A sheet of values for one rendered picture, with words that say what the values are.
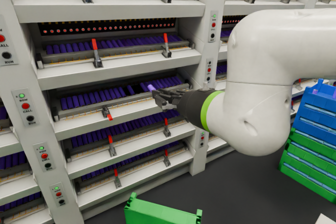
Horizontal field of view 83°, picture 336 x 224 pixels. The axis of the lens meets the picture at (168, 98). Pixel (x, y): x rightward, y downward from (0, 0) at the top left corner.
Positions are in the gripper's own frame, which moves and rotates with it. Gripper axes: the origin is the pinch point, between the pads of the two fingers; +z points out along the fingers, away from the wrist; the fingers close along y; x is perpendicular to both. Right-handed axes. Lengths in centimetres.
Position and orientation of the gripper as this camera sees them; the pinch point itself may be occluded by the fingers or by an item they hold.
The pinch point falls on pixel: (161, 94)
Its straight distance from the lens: 62.8
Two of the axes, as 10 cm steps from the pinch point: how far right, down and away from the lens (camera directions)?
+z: -4.9, -1.6, 8.6
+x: 1.2, 9.6, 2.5
